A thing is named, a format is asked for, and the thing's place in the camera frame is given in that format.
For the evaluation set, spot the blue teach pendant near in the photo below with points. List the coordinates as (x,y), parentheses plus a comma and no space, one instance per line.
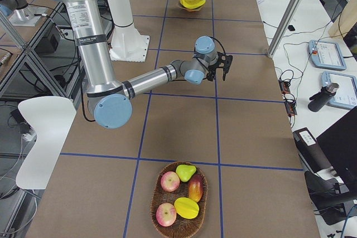
(345,97)

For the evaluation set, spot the yellow banana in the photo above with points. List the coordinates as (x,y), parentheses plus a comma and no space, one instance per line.
(192,3)
(190,8)

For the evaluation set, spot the grey square plate orange rim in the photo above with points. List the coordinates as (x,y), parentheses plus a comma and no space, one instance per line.
(189,9)

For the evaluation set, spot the red apple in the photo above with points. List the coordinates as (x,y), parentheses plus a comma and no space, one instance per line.
(166,214)
(170,181)

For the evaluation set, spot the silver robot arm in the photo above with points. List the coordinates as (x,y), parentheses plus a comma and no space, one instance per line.
(104,31)

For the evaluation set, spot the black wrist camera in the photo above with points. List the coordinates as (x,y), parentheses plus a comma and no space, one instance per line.
(224,63)

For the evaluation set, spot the blue teach pendant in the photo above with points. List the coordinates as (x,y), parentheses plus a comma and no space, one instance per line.
(326,55)
(345,97)

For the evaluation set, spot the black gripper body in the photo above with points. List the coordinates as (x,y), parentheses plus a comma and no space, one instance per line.
(212,68)

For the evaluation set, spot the black box with label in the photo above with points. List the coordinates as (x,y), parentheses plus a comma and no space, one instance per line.
(310,150)

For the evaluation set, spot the green yellow pear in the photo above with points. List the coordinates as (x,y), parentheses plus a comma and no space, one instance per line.
(185,172)

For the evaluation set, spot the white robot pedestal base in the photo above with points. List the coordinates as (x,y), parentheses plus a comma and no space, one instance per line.
(127,44)

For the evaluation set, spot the blue teach pendant far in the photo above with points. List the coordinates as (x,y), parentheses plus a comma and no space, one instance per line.
(326,55)

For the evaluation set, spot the black water bottle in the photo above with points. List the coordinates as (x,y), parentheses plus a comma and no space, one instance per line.
(320,99)

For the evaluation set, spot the red apple front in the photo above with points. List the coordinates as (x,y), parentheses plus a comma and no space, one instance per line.
(166,214)

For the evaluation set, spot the orange circuit board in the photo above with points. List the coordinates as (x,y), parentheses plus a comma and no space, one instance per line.
(288,98)

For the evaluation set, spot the aluminium frame post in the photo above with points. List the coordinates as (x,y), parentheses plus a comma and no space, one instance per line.
(282,27)

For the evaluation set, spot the yellow lemon fruit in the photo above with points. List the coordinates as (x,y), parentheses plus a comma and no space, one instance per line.
(186,207)

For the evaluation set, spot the wicker fruit basket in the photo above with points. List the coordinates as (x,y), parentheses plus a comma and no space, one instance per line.
(181,227)

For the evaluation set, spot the red mango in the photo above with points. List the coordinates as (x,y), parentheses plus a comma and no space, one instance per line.
(195,188)

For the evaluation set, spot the red apple back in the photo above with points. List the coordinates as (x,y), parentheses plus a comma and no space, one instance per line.
(170,181)

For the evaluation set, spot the black monitor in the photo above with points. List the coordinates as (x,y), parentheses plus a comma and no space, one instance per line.
(338,144)

